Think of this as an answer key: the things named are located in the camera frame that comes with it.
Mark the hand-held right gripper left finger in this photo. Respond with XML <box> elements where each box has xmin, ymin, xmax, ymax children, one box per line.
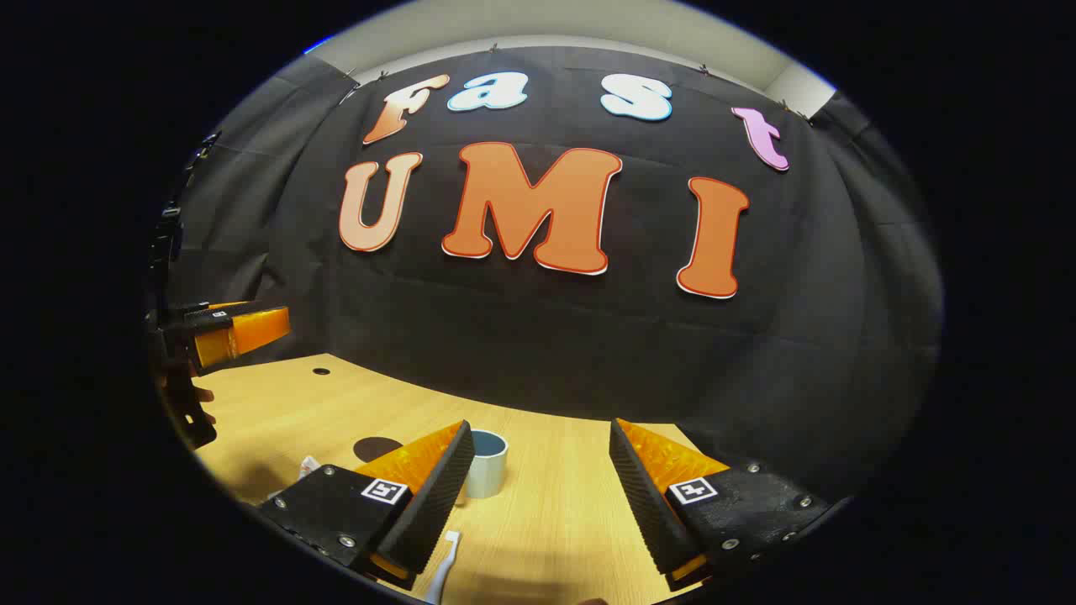
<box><xmin>256</xmin><ymin>420</ymin><xmax>477</xmax><ymax>591</ymax></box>

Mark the wooden desktop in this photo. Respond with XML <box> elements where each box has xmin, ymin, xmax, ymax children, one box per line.
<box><xmin>189</xmin><ymin>353</ymin><xmax>732</xmax><ymax>605</ymax></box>

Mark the pale green cup wooden handle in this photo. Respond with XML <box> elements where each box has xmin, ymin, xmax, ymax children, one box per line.
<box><xmin>465</xmin><ymin>429</ymin><xmax>509</xmax><ymax>499</ymax></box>

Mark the white toothbrush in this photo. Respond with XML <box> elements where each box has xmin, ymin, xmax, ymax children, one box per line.
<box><xmin>425</xmin><ymin>530</ymin><xmax>462</xmax><ymax>604</ymax></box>

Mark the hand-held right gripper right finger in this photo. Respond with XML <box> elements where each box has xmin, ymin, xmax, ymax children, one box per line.
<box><xmin>609</xmin><ymin>418</ymin><xmax>831</xmax><ymax>592</ymax></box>

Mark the dark brown round coaster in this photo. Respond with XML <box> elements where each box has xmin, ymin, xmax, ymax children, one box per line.
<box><xmin>353</xmin><ymin>437</ymin><xmax>405</xmax><ymax>464</ymax></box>

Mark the white toothpaste tube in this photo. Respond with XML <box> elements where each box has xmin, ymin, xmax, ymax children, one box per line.
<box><xmin>269</xmin><ymin>456</ymin><xmax>322</xmax><ymax>498</ymax></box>

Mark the black backdrop cloth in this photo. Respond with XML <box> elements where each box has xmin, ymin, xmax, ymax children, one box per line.
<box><xmin>164</xmin><ymin>44</ymin><xmax>942</xmax><ymax>505</ymax></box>

